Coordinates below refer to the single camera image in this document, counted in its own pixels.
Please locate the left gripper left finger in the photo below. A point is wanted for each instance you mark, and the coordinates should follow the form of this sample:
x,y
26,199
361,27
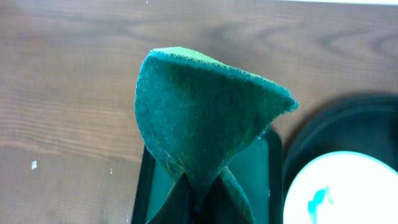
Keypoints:
x,y
177,207

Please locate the mint green plate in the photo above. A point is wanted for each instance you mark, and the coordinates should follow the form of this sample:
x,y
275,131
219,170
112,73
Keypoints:
x,y
342,188

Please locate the round black tray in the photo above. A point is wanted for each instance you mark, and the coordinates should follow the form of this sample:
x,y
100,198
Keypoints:
x,y
362,122

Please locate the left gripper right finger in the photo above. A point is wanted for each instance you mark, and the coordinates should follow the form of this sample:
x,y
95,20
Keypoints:
x,y
220,208

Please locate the black rectangular water tray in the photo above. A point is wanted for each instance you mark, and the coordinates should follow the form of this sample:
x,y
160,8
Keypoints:
x,y
258,169

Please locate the yellow green sponge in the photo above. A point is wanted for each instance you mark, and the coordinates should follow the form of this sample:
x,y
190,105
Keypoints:
x,y
196,114

